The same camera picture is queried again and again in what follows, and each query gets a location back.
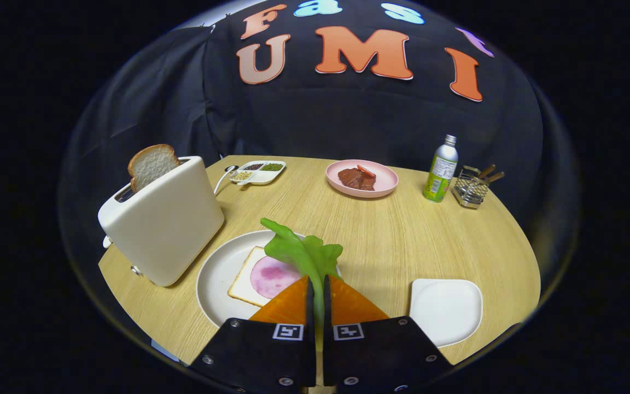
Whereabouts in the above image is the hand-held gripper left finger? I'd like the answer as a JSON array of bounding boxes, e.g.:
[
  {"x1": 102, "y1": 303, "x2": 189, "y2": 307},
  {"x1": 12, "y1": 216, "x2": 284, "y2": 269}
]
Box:
[{"x1": 189, "y1": 275, "x2": 317, "y2": 393}]

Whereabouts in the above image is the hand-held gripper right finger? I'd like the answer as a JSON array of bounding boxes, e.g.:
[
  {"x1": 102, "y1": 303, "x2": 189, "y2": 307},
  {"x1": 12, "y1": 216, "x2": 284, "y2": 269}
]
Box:
[{"x1": 323, "y1": 274, "x2": 454, "y2": 393}]

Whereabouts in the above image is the green lettuce leaf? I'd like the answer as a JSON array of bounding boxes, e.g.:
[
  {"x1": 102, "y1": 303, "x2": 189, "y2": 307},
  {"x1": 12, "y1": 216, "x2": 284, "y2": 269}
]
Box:
[{"x1": 260, "y1": 218, "x2": 344, "y2": 351}]

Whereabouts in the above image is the toasted bread slice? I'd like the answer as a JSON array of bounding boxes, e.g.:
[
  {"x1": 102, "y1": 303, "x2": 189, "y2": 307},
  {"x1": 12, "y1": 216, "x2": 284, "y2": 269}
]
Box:
[{"x1": 127, "y1": 144, "x2": 181, "y2": 193}]

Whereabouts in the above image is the pink ham slice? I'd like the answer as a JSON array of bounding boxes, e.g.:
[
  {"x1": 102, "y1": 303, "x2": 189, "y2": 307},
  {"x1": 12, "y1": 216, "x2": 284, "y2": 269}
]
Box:
[{"x1": 250, "y1": 256, "x2": 304, "y2": 300}]

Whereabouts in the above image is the white bread slice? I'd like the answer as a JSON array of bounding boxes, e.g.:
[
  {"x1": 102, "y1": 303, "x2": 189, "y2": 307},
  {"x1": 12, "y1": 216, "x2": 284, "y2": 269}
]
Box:
[{"x1": 227, "y1": 246, "x2": 305, "y2": 307}]

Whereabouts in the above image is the round white plate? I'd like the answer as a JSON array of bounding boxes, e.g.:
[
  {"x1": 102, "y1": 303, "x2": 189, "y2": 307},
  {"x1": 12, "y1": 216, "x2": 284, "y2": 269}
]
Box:
[{"x1": 196, "y1": 230, "x2": 343, "y2": 329}]

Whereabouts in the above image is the white square plate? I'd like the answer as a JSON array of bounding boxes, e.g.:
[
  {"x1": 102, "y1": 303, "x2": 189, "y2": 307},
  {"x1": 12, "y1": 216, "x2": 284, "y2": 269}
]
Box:
[{"x1": 409, "y1": 278, "x2": 483, "y2": 348}]

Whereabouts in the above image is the brown meat piece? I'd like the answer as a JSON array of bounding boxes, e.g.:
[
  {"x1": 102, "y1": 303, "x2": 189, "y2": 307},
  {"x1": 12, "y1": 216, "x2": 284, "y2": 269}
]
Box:
[{"x1": 338, "y1": 167, "x2": 377, "y2": 192}]

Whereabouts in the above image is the white divided dish of beans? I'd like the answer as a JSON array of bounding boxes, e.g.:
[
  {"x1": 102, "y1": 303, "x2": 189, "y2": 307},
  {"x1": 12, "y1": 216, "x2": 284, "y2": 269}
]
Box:
[{"x1": 230, "y1": 160, "x2": 287, "y2": 187}]

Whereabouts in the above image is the pink plate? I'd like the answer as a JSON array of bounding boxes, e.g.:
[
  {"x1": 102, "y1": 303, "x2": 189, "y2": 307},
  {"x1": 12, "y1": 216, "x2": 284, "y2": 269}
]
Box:
[{"x1": 325, "y1": 159, "x2": 399, "y2": 199}]

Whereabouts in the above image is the white toaster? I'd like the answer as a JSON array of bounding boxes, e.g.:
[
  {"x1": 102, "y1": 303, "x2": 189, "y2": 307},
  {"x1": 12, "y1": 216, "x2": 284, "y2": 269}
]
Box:
[{"x1": 98, "y1": 156, "x2": 225, "y2": 287}]

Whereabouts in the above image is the green label metal bottle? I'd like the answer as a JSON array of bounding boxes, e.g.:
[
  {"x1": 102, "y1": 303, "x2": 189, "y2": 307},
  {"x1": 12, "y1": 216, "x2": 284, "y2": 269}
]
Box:
[{"x1": 423, "y1": 135, "x2": 459, "y2": 204}]

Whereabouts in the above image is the black backdrop cloth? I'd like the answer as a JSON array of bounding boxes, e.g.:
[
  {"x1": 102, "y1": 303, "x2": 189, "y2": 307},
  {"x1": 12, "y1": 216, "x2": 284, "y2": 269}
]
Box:
[{"x1": 58, "y1": 0, "x2": 581, "y2": 285}]

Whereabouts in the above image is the white toaster cable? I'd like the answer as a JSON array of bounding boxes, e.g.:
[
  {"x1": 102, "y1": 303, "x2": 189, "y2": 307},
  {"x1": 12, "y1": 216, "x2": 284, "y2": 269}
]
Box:
[{"x1": 214, "y1": 164, "x2": 239, "y2": 195}]

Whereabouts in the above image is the wire utensil holder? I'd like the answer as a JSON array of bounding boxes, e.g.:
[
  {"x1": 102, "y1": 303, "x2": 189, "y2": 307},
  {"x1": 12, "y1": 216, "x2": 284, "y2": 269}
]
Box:
[{"x1": 452, "y1": 166, "x2": 489, "y2": 210}]

